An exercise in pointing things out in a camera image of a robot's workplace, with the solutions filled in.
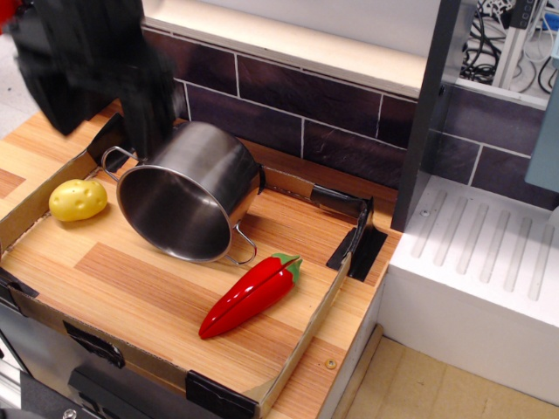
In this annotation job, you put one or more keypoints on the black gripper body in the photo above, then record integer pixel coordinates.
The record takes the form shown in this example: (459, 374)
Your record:
(91, 54)

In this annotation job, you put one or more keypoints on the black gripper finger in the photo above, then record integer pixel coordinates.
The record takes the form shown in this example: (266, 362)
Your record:
(65, 107)
(149, 121)

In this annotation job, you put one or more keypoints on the stainless steel pot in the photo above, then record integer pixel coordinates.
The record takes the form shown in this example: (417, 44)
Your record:
(188, 199)

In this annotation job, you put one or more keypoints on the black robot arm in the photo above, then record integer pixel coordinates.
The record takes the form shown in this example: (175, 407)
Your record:
(119, 12)

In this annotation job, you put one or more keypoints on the cardboard fence with black tape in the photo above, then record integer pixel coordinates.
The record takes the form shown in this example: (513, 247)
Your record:
(98, 282)

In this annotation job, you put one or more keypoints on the yellow toy potato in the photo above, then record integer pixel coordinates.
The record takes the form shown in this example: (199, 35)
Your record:
(77, 200)

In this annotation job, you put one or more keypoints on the red toy chili pepper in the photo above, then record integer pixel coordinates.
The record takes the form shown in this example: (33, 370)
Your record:
(261, 287)

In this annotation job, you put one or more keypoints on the dark shelf with brick backsplash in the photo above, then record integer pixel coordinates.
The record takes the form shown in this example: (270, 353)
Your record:
(357, 113)

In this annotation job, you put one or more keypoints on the grey metal cabinet front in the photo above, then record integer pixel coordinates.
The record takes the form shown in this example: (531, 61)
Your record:
(63, 365)

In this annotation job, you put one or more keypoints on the brass screw in table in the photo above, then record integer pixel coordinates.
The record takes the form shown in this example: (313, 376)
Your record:
(330, 364)

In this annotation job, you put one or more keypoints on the white ribbed drainboard block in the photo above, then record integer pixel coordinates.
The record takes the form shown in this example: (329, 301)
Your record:
(474, 283)

